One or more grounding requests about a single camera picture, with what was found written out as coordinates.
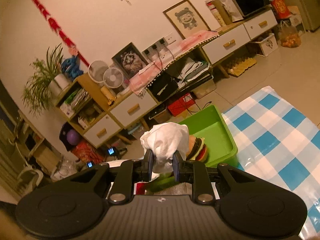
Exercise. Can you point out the silver refrigerator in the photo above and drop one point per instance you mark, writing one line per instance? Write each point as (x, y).
(310, 9)

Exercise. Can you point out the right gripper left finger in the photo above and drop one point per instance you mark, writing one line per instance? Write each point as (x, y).
(126, 175)

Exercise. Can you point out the blue white checkered cloth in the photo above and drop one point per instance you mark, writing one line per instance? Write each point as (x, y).
(279, 144)

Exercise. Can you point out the wooden tv cabinet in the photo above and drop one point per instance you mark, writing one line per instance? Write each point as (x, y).
(130, 108)

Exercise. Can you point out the red gift box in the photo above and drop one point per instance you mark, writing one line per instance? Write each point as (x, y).
(87, 153)

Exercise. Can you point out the green plastic bin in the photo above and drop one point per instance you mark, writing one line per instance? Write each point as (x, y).
(210, 125)

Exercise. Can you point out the red storage box under cabinet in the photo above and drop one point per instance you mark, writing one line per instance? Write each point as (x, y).
(177, 106)

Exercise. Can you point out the bag of oranges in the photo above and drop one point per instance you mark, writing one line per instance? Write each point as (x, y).
(289, 36)

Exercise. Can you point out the potted green plant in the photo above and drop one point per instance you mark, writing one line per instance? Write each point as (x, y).
(36, 93)

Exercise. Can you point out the egg tray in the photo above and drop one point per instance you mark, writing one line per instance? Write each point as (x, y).
(237, 66)

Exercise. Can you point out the blue stitch plush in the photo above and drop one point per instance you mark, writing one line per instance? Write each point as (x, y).
(70, 67)

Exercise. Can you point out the purple ball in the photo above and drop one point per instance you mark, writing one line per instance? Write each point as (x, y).
(73, 137)

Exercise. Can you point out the white desk fan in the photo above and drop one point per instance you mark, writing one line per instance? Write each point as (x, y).
(113, 77)
(96, 71)

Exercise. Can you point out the cat picture frame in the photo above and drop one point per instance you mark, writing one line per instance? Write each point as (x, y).
(129, 60)

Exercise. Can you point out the white cutout storage box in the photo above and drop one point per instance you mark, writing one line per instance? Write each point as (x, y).
(264, 45)

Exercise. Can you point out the pink table runner cloth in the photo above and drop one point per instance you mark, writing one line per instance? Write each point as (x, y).
(144, 77)

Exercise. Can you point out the black box on shelf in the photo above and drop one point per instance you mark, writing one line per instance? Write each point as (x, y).
(163, 86)

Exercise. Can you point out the burger plush toy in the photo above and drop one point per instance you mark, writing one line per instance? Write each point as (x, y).
(198, 150)

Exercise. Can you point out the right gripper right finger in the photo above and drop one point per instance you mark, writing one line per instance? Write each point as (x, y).
(198, 175)

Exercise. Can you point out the cartoon girl picture frame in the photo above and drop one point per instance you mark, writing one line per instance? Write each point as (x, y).
(186, 19)

